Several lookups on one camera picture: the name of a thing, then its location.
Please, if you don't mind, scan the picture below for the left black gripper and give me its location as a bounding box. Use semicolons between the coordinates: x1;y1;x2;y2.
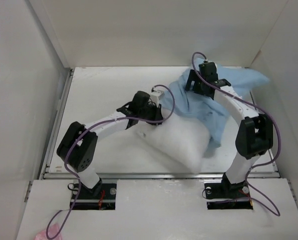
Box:
138;102;164;126

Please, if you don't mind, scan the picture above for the light blue pillowcase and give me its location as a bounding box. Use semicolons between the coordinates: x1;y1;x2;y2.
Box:
161;64;270;148

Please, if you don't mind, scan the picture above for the white pillow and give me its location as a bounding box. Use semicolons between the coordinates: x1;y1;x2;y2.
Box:
137;113;215;174

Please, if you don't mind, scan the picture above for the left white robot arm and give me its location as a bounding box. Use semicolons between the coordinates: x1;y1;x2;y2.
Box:
56;90;164;199

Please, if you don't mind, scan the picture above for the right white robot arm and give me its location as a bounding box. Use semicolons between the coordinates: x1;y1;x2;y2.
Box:
185;61;273;198

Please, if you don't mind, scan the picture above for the pink plastic bag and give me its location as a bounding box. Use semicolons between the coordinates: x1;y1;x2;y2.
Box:
34;223;62;240

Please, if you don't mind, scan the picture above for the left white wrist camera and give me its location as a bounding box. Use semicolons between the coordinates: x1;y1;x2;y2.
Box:
150;88;164;103

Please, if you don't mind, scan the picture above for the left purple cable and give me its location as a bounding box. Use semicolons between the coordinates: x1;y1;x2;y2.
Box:
46;84;175;240

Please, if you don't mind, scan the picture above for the purple cable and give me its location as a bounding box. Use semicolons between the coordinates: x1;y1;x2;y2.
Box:
191;51;282;217
46;84;175;240

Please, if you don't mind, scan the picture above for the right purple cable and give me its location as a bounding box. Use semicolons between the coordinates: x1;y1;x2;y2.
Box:
191;51;282;217

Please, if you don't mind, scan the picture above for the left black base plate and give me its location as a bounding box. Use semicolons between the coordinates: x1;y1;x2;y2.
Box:
67;182;117;211

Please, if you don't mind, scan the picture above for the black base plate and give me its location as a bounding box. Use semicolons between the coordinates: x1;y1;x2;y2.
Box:
202;182;253;210
67;182;117;211

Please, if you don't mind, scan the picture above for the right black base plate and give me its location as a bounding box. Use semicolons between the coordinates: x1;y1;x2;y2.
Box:
202;182;253;210

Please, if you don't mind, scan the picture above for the aluminium front rail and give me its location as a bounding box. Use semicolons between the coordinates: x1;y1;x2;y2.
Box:
40;171;280;180

